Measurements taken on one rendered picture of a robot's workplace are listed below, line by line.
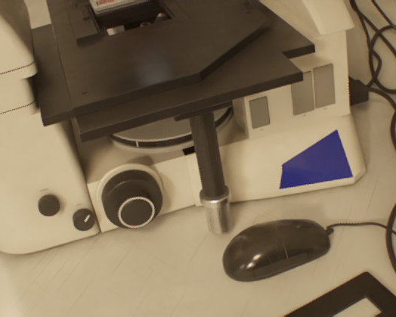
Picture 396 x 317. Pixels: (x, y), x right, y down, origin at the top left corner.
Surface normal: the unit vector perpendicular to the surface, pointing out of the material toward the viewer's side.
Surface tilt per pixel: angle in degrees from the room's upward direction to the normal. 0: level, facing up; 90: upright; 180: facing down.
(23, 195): 90
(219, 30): 0
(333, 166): 48
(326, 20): 38
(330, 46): 90
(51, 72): 0
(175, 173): 90
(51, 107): 0
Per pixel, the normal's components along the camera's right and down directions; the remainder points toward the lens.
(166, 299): -0.16, -0.82
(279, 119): 0.27, 0.51
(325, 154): 0.08, -0.17
